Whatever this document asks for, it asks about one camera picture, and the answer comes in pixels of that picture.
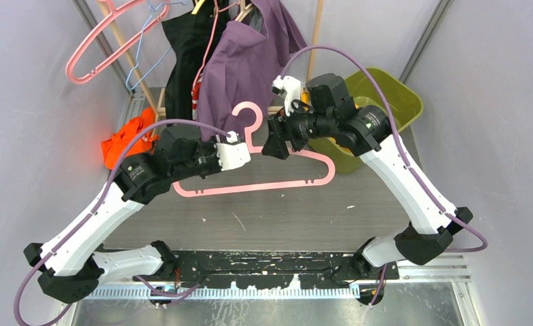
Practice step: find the black skirt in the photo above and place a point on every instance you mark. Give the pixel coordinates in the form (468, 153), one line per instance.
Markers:
(187, 35)

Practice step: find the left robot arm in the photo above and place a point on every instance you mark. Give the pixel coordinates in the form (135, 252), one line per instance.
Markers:
(71, 267)

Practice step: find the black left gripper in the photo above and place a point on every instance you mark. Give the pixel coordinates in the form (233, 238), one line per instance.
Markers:
(217, 167)

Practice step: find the pink empty hanger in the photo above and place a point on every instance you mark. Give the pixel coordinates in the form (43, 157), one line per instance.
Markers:
(110, 39)

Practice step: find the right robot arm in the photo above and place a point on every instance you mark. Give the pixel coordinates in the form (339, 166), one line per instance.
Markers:
(433, 220)

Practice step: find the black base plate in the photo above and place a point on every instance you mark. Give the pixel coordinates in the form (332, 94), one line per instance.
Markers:
(265, 269)

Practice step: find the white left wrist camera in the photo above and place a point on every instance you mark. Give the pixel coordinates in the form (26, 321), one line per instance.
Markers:
(233, 153)

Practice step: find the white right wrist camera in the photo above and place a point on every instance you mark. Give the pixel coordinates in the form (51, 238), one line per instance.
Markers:
(289, 88)

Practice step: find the thin pink wire hanger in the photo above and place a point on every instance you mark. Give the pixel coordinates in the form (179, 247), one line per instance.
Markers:
(217, 11)

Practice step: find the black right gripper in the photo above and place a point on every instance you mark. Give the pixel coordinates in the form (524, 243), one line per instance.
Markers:
(280, 128)

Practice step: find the yellow skirt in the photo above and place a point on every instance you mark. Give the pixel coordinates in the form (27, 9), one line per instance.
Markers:
(332, 113)

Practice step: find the wooden clothes rack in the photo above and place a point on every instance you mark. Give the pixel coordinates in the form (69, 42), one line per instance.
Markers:
(159, 109)

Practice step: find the purple skirt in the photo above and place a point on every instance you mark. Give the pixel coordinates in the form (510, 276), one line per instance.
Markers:
(243, 66)

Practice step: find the pink plastic hanger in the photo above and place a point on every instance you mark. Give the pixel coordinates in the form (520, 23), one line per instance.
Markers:
(273, 179)

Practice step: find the red white patterned garment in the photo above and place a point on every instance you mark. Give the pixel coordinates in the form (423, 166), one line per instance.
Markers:
(195, 92)

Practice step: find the orange cloth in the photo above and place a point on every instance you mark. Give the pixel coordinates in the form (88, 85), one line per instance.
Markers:
(114, 146)

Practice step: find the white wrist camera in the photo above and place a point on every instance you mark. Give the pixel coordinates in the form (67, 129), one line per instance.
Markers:
(289, 88)
(233, 153)

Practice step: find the green plastic basket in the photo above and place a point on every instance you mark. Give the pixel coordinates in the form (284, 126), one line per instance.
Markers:
(405, 104)

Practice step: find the cream yellow hanger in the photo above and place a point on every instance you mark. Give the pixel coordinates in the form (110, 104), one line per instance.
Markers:
(197, 6)

